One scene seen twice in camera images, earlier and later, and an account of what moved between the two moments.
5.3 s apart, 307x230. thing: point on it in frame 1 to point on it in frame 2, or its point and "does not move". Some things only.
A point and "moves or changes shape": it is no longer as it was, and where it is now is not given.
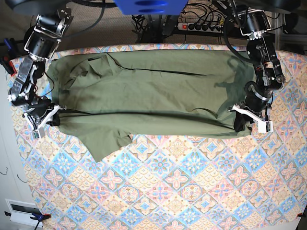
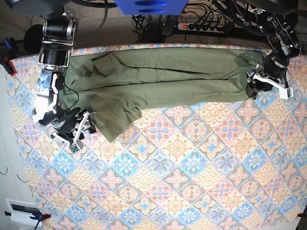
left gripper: (41, 114) to (68, 125)
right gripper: (255, 106) to (259, 74)
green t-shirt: (103, 97) moves or changes shape
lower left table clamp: (38, 217) does not move
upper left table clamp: (7, 51) does not move
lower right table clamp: (300, 214) does not move
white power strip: (200, 27) does not move
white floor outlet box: (21, 211) does not move
